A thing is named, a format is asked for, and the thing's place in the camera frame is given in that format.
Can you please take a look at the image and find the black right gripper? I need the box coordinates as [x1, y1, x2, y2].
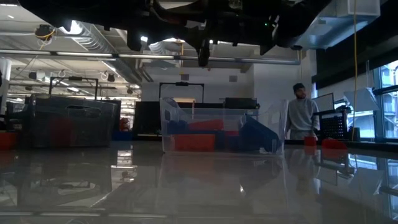
[197, 15, 276, 67]

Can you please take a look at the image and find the black monitor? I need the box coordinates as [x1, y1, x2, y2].
[223, 97, 259, 110]

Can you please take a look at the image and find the black partition panel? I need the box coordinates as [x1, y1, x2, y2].
[133, 100, 162, 135]

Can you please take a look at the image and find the clear plastic bin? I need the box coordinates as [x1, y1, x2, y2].
[160, 97, 290, 156]

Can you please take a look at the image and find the grey ceiling pipe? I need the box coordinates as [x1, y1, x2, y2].
[0, 49, 302, 66]

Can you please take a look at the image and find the person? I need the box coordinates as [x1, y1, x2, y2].
[284, 82, 321, 141]

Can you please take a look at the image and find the white board panel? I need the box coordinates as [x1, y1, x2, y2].
[310, 92, 335, 136]

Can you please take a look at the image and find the grey plastic bin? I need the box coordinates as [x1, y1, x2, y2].
[26, 94, 121, 148]

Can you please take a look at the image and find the black perforated rack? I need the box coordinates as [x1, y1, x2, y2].
[313, 105, 354, 140]

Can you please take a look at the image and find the black metal frame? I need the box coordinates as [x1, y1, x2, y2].
[48, 75, 100, 101]
[159, 82, 205, 103]

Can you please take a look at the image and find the yellow black cable reel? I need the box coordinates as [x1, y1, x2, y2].
[34, 24, 57, 42]

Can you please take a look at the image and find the black aluminium table frame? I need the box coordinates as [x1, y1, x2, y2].
[346, 139, 398, 154]

